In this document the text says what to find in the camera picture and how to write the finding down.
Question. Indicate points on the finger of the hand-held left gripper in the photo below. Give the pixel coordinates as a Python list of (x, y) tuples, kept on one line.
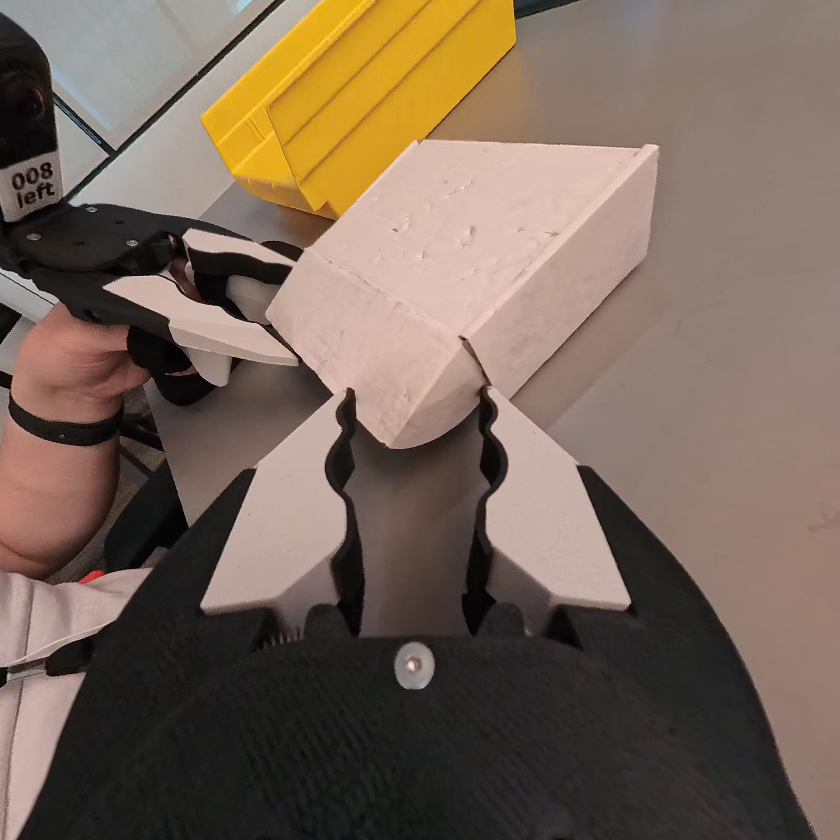
[(223, 244), (197, 315)]

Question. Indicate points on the person's white clothing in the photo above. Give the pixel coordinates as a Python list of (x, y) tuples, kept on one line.
[(39, 722)]

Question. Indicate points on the black wristband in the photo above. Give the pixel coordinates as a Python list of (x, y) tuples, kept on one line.
[(59, 430)]

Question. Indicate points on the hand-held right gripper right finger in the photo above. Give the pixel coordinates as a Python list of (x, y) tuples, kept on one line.
[(558, 525)]

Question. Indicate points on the person's left hand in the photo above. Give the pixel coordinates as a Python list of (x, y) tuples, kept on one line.
[(72, 354)]

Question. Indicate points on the yellow plastic bin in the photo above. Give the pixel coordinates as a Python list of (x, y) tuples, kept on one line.
[(367, 98)]

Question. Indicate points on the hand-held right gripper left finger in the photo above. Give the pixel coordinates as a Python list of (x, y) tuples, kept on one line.
[(289, 525)]

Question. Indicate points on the white cardboard mailer box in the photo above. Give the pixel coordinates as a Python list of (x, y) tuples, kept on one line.
[(459, 249)]

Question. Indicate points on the person's left forearm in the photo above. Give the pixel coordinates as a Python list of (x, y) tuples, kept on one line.
[(59, 499)]

